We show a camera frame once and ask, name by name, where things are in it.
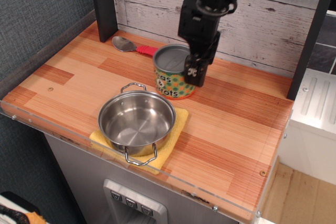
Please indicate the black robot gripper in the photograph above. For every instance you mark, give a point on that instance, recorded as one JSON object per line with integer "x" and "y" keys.
{"x": 200, "y": 32}

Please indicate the green peas and carrots can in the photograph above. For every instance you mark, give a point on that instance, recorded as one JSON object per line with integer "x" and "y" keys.
{"x": 169, "y": 72}

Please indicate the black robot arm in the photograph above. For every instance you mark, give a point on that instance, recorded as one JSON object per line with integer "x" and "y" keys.
{"x": 217, "y": 8}

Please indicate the stainless steel pot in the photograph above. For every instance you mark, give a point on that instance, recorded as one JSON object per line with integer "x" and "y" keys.
{"x": 137, "y": 122}

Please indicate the yellow cloth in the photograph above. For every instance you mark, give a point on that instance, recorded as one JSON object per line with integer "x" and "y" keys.
{"x": 102, "y": 144}

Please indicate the white toy sink unit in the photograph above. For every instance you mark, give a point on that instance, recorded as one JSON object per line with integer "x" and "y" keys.
{"x": 308, "y": 143}

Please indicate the grey cabinet front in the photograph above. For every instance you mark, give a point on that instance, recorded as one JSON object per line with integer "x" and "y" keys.
{"x": 85, "y": 174}

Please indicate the silver dispenser panel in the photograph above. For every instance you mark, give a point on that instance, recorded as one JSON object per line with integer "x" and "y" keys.
{"x": 129, "y": 206}

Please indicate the black and orange object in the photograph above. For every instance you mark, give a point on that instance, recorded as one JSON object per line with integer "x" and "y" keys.
{"x": 15, "y": 209}

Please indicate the spoon with red handle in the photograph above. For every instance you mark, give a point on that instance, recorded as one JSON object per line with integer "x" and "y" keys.
{"x": 125, "y": 45}

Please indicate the black vertical post left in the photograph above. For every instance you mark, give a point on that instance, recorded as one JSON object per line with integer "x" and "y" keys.
{"x": 106, "y": 18}

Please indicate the black vertical post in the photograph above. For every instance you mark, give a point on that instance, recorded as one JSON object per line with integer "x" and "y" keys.
{"x": 106, "y": 18}
{"x": 311, "y": 39}

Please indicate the black vertical post right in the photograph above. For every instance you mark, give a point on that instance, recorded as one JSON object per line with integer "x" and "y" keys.
{"x": 311, "y": 39}

